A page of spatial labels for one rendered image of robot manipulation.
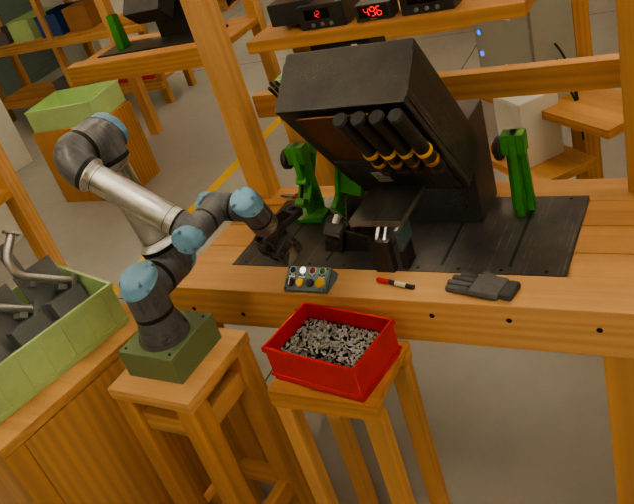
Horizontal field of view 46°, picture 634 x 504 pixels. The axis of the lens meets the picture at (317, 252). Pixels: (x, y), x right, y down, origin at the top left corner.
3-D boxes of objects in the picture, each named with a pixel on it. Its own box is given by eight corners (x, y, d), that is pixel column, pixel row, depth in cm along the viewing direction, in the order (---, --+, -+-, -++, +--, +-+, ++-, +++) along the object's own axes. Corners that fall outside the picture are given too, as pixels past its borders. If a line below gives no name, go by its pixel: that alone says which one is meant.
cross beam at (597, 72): (624, 87, 217) (622, 58, 213) (258, 118, 282) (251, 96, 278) (626, 80, 221) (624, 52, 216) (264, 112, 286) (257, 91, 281)
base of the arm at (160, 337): (171, 354, 210) (158, 327, 205) (131, 350, 217) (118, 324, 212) (199, 320, 220) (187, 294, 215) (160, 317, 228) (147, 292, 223)
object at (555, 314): (642, 360, 185) (639, 314, 178) (179, 320, 260) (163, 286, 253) (648, 324, 195) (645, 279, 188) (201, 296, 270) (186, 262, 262)
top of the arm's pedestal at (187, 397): (192, 415, 206) (187, 404, 204) (111, 398, 223) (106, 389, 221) (251, 340, 228) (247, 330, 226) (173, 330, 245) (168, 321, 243)
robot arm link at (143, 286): (125, 321, 212) (105, 283, 206) (151, 293, 222) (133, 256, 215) (157, 323, 206) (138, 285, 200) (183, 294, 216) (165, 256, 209)
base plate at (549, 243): (564, 282, 199) (564, 276, 198) (233, 269, 253) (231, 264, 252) (589, 200, 228) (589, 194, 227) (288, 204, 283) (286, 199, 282)
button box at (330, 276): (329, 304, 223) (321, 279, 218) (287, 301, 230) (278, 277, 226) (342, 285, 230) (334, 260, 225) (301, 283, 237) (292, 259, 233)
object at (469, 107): (483, 223, 230) (464, 125, 213) (393, 223, 245) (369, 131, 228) (497, 193, 243) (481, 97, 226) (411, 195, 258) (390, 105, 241)
